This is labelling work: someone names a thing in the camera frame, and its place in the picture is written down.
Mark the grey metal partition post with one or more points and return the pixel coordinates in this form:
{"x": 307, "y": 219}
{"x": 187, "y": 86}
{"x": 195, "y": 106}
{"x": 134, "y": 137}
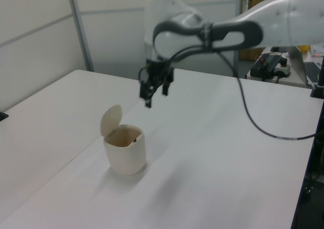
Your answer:
{"x": 81, "y": 31}
{"x": 238, "y": 1}

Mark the small cream bin with lid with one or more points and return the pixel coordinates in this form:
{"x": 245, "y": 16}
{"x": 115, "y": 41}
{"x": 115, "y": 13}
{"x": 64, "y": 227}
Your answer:
{"x": 126, "y": 158}

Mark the brown cardboard box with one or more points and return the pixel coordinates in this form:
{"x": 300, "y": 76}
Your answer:
{"x": 250, "y": 54}
{"x": 254, "y": 2}

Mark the black electronics box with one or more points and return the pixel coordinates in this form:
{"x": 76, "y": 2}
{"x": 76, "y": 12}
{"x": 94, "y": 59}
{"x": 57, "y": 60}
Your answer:
{"x": 263, "y": 67}

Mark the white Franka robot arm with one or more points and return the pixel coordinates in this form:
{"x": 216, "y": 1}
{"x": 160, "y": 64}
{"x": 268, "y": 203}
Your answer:
{"x": 291, "y": 19}

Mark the yellow container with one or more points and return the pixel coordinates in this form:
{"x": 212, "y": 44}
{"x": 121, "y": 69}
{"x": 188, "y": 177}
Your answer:
{"x": 303, "y": 48}

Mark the grey emergency stop button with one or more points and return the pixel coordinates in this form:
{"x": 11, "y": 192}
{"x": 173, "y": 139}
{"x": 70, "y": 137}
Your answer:
{"x": 283, "y": 68}

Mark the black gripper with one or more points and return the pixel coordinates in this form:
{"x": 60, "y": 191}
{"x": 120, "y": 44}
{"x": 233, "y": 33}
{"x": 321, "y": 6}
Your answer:
{"x": 159, "y": 71}

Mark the silver open laptop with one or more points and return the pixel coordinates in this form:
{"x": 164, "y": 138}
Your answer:
{"x": 297, "y": 64}

